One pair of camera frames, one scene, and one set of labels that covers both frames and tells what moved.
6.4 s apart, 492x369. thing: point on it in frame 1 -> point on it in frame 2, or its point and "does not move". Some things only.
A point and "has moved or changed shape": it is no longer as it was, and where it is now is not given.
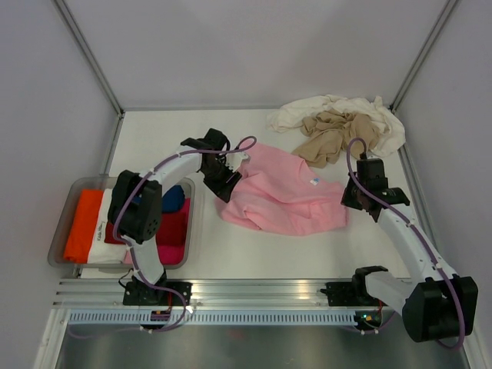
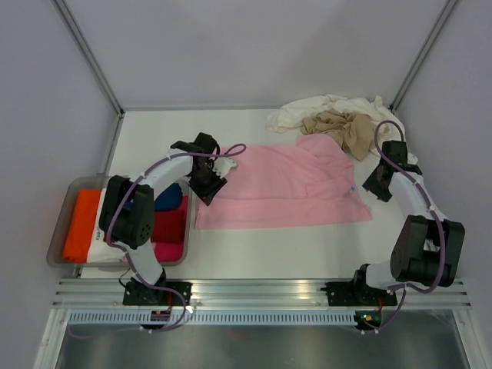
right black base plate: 350,294 does not move
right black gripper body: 352,194 -> 376,187
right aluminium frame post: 422,53 does not move
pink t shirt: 278,194 has moved or changed shape
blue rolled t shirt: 172,199 does not move
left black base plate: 141,293 does not move
